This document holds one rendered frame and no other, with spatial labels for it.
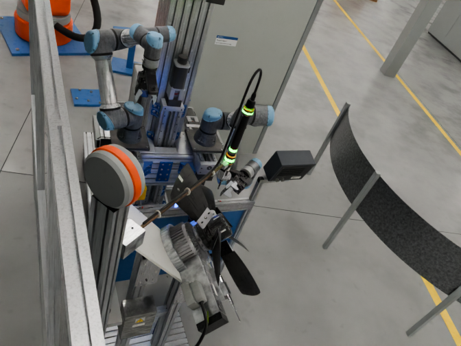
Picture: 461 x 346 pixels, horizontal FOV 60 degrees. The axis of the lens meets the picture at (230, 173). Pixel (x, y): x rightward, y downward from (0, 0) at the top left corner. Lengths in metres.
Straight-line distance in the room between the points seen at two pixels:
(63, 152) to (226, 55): 2.90
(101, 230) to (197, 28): 1.52
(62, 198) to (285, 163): 1.82
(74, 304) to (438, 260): 2.94
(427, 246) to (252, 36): 2.19
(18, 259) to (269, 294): 1.87
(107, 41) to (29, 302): 1.73
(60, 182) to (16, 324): 2.22
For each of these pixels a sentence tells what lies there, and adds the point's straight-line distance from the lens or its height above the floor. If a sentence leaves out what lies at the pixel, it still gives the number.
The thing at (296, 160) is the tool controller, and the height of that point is 1.24.
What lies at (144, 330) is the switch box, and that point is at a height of 0.67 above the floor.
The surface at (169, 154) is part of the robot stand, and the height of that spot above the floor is 0.95.
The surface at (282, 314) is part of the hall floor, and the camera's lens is 3.27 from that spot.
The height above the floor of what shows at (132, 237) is 1.58.
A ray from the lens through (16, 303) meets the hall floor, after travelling 3.00.
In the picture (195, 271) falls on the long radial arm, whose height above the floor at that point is 1.12.
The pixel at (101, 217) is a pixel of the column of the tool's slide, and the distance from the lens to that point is 1.10.
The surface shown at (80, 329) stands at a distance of 0.60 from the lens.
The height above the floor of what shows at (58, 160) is 2.05.
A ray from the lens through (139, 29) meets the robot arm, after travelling 1.97.
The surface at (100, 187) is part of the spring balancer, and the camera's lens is 1.03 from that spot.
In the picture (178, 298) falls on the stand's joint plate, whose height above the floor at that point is 0.76.
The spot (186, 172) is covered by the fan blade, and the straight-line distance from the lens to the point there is 1.77.
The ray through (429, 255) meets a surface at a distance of 3.32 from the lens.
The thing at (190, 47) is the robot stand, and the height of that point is 1.60.
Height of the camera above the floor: 2.58
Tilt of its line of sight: 39 degrees down
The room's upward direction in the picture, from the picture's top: 22 degrees clockwise
